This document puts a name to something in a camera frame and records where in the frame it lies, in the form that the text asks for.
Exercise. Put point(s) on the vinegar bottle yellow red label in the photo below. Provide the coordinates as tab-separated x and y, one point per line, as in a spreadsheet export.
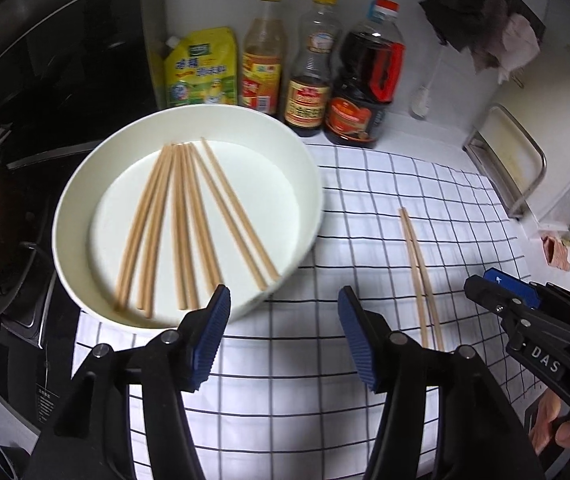
262	70

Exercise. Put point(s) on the white dish brush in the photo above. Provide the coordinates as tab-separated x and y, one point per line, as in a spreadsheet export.
420	102

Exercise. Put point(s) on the dark hanging rag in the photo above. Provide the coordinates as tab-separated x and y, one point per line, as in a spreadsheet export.
452	15

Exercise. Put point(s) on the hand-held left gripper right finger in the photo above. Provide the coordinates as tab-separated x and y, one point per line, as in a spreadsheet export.
362	350

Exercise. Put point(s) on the soy sauce bottle brown label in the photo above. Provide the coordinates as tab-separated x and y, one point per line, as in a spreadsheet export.
307	105

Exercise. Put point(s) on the pink brown hanging rag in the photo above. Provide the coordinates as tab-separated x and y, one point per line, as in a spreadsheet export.
515	40

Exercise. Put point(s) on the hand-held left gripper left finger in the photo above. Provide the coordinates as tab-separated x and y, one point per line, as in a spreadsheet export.
212	340

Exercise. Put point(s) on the white round bowl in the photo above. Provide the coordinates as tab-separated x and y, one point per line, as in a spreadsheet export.
115	210

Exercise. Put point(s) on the large dark sauce jug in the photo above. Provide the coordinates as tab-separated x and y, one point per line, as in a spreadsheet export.
355	115

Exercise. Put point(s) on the single wooden chopstick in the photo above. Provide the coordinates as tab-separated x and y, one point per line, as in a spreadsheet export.
433	310
421	310

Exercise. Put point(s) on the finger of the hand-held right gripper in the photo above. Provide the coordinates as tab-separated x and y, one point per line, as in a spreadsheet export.
512	287
490	297

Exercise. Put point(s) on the bunch of wooden chopsticks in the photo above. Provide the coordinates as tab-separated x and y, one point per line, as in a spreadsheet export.
180	220

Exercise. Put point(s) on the yellow seasoning pouch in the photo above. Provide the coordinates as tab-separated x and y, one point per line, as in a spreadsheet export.
200	70

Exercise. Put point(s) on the black gas stove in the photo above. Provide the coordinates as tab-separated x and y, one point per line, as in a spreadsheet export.
65	125

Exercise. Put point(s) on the white black checked cloth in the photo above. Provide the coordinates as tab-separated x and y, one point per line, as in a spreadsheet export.
355	240

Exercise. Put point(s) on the steel rack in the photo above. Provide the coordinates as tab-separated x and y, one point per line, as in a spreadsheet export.
517	207

